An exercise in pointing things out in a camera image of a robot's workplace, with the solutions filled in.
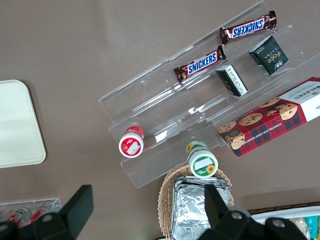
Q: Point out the clear acrylic box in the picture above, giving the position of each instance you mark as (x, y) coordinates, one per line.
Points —
(30, 203)

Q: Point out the foil wrapped package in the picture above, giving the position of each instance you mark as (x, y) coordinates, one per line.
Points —
(190, 207)

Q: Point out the white plastic bin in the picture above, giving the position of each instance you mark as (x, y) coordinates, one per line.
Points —
(287, 214)

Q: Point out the red and white can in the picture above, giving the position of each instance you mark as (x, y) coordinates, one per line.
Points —
(22, 213)

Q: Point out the teal snack packet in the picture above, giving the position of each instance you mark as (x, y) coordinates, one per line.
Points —
(313, 226)

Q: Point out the clear acrylic tiered stand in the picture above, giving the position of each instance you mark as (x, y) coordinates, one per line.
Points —
(150, 105)
(250, 82)

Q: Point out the cream plastic tray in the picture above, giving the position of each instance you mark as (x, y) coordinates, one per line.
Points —
(17, 125)

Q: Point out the black packet with white label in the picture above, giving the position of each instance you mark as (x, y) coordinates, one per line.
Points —
(232, 80)

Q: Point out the red tartan Walkers shortbread box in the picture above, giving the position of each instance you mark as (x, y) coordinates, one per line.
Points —
(270, 117)

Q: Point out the red lidded yogurt cup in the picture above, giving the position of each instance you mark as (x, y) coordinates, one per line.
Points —
(131, 143)

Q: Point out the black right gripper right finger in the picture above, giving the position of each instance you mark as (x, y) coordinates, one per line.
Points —
(215, 207)

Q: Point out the green lidded yogurt cup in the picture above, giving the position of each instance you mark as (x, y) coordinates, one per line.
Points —
(202, 162)

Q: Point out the light wicker basket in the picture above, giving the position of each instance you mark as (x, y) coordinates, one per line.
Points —
(165, 200)

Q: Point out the Snickers chocolate bar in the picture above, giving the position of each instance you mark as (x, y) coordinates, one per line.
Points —
(248, 27)
(200, 64)

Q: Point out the black Face tissue packet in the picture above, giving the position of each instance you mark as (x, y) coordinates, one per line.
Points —
(271, 55)

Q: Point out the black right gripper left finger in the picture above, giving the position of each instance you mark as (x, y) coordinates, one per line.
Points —
(75, 210)

